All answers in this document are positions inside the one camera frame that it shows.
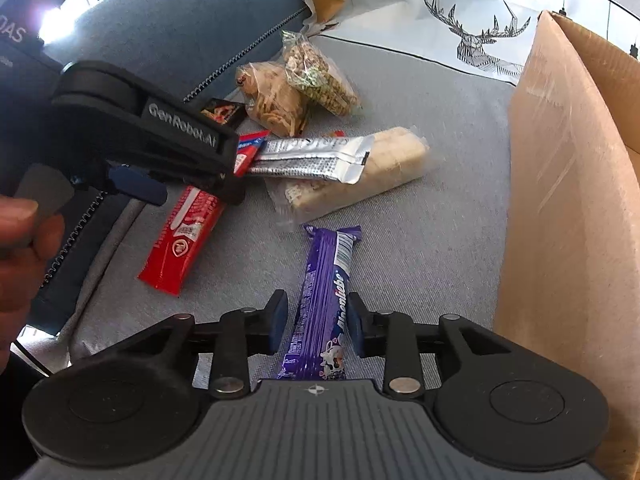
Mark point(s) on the blue-grey cushion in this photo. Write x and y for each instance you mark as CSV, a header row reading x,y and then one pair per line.
x,y
190,20

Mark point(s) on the person's left hand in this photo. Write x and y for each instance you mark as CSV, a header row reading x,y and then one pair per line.
x,y
20,280

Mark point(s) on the grey fabric sofa seat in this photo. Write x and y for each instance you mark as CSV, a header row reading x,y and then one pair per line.
x,y
425,235

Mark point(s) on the red and blue snack packet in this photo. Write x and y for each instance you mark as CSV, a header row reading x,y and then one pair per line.
x,y
250,147

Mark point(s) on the dark blue zippered cushion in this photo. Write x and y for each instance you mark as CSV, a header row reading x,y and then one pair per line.
x,y
75,260

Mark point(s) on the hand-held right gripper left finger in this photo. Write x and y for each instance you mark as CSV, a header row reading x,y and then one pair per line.
x,y
279,327

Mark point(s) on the puffed grain cake packet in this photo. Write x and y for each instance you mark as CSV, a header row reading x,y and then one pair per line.
x,y
320,77

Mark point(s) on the deer print bedsheet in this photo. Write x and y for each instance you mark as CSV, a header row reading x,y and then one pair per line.
x,y
400,10

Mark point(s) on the small black packet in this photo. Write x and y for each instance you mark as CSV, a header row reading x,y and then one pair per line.
x,y
222,111

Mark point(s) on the cardboard box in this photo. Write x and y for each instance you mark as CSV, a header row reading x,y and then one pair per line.
x,y
565,210

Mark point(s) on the silver foil snack bar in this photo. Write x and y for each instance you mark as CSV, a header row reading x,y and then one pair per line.
x,y
310,157

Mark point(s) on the clear bag of beige crisps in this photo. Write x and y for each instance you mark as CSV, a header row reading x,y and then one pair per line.
x,y
270,97

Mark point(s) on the red snack bar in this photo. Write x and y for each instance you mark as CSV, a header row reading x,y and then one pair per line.
x,y
175,250

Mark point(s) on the purple candy bar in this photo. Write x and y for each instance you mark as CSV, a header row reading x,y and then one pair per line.
x,y
320,300

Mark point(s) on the clear-wrapped beige biscuit pack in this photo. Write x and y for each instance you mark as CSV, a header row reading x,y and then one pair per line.
x,y
390,155

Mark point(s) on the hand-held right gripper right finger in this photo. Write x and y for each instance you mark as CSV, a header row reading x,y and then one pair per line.
x,y
356,327

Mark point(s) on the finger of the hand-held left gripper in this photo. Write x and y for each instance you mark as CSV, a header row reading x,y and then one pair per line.
x,y
190,132
137,184

